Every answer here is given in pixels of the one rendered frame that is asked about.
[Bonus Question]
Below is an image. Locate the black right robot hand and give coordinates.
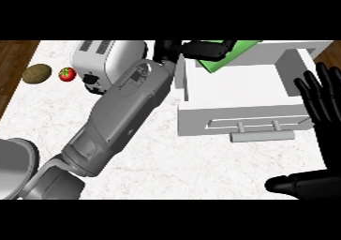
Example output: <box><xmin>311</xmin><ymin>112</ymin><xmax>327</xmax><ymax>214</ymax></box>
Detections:
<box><xmin>262</xmin><ymin>61</ymin><xmax>341</xmax><ymax>201</ymax></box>

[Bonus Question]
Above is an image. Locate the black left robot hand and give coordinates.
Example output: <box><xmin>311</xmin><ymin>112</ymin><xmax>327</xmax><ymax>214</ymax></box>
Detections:
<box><xmin>152</xmin><ymin>39</ymin><xmax>239</xmax><ymax>64</ymax></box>

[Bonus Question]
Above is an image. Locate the green cup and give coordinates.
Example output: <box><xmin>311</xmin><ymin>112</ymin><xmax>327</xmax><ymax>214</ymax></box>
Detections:
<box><xmin>194</xmin><ymin>39</ymin><xmax>262</xmax><ymax>74</ymax></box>

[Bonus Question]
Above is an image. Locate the white open drawer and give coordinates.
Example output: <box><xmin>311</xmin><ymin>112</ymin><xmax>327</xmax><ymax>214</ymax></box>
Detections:
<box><xmin>174</xmin><ymin>48</ymin><xmax>317</xmax><ymax>109</ymax></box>

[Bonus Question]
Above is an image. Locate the white drawer front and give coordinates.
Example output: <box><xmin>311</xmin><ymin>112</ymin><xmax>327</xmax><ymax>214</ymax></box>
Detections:
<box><xmin>175</xmin><ymin>103</ymin><xmax>317</xmax><ymax>137</ymax></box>

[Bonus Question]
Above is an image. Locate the white cabinet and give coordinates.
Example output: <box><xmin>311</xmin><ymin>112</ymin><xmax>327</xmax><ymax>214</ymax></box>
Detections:
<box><xmin>227</xmin><ymin>39</ymin><xmax>334</xmax><ymax>68</ymax></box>

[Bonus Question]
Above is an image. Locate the white toaster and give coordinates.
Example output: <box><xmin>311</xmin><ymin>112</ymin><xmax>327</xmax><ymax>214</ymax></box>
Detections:
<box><xmin>69</xmin><ymin>39</ymin><xmax>149</xmax><ymax>96</ymax></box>

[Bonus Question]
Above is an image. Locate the red tomato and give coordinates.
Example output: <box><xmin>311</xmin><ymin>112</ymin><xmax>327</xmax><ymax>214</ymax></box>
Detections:
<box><xmin>56</xmin><ymin>67</ymin><xmax>78</xmax><ymax>83</ymax></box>

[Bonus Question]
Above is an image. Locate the brown potato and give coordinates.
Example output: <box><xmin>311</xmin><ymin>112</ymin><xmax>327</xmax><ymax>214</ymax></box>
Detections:
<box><xmin>21</xmin><ymin>63</ymin><xmax>53</xmax><ymax>85</ymax></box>

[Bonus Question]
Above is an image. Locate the grey drawer handle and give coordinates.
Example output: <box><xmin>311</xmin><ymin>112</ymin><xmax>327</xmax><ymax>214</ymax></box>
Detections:
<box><xmin>228</xmin><ymin>121</ymin><xmax>296</xmax><ymax>143</ymax></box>

